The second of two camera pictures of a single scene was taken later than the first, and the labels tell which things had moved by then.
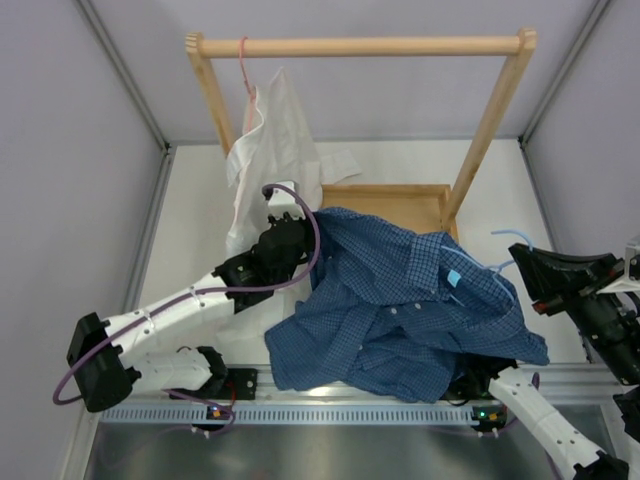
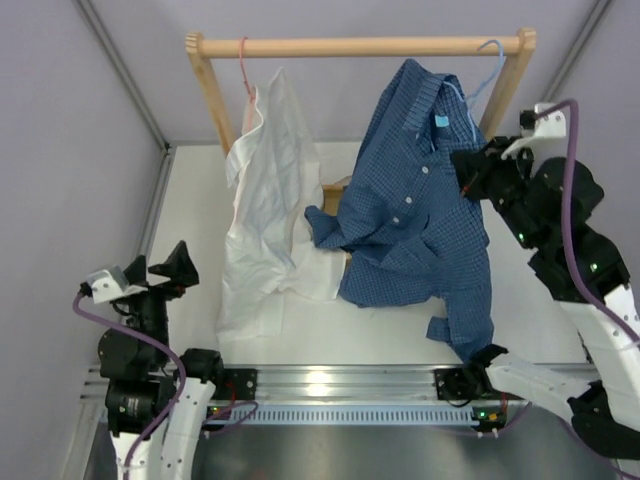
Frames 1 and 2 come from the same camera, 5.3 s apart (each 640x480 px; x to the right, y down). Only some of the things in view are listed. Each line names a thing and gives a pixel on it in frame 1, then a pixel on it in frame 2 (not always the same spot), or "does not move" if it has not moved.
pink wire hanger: (252, 92) does not move
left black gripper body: (307, 244) -> (148, 308)
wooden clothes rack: (433, 207) does not move
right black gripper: (564, 281) -> (471, 167)
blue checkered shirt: (395, 312) -> (412, 229)
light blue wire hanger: (498, 268) -> (495, 70)
